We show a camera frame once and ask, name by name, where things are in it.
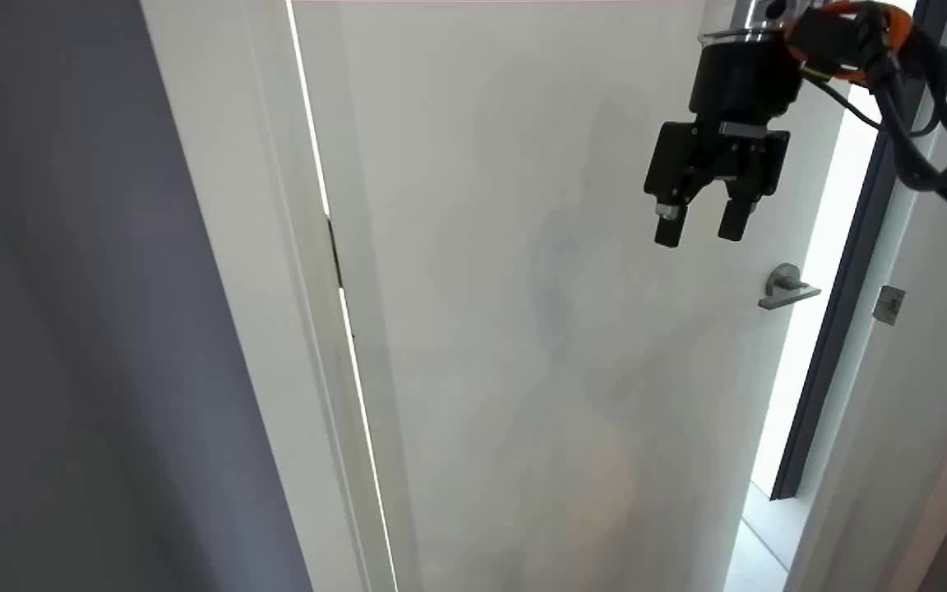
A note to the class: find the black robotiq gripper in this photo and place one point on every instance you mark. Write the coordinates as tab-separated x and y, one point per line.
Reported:
743	84

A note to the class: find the white door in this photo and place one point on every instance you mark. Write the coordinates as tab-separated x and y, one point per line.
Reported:
518	331

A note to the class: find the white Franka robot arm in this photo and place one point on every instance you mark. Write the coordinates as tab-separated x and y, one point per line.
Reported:
743	20

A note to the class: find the metal door hinge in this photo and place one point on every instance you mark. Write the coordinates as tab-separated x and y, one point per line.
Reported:
334	252

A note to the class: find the dark grey vertical trim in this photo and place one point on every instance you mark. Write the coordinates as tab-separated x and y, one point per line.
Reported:
845	331

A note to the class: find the metal strike plate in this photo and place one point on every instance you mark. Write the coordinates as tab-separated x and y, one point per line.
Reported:
890	303

